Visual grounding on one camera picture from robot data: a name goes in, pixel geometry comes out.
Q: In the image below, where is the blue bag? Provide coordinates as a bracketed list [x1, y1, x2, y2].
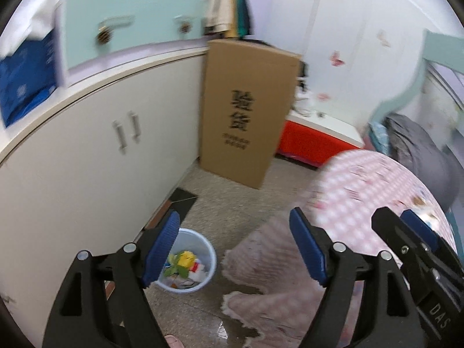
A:
[0, 29, 59, 127]

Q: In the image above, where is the silver cabinet handle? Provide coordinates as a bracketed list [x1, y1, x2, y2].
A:
[112, 119, 127, 155]
[127, 110, 142, 143]

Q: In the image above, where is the red storage box white lid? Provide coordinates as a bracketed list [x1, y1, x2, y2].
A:
[275, 110, 365, 169]

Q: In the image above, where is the pink checked tablecloth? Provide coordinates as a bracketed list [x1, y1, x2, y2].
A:
[221, 150, 464, 348]

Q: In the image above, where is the teal bed frame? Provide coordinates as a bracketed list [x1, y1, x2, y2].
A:
[370, 29, 464, 124]

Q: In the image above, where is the beige hanging cloth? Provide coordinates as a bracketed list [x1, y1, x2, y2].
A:
[205, 0, 238, 39]

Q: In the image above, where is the teal patterned cloth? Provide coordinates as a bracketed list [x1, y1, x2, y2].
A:
[368, 121, 390, 158]

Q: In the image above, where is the teal hanging cloth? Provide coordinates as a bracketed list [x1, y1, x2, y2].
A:
[235, 0, 254, 39]

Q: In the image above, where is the dark object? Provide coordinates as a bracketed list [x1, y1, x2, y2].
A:
[295, 61, 309, 91]

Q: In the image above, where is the tall brown cardboard box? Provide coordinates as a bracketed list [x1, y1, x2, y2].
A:
[199, 39, 303, 190]

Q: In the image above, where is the white counter cabinet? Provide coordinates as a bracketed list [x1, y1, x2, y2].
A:
[0, 45, 211, 334]

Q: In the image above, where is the light blue plastic bin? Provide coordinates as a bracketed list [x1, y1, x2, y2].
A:
[157, 228, 217, 294]

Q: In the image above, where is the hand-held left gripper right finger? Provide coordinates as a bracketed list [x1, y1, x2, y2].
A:
[289, 207, 425, 348]

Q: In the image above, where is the green plush toy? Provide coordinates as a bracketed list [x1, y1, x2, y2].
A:
[163, 254, 187, 276]

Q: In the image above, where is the teal drawer box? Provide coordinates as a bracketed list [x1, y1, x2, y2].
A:
[54, 0, 211, 88]

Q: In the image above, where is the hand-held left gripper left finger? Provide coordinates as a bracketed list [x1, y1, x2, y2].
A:
[43, 210, 181, 348]

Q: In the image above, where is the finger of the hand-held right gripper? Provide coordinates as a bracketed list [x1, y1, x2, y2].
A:
[371, 206, 446, 301]
[400, 209, 464, 272]

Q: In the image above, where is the pale butterfly wall sticker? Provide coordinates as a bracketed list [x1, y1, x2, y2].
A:
[375, 29, 392, 48]

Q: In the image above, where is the gray blanket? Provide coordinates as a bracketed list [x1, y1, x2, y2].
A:
[384, 113, 461, 211]

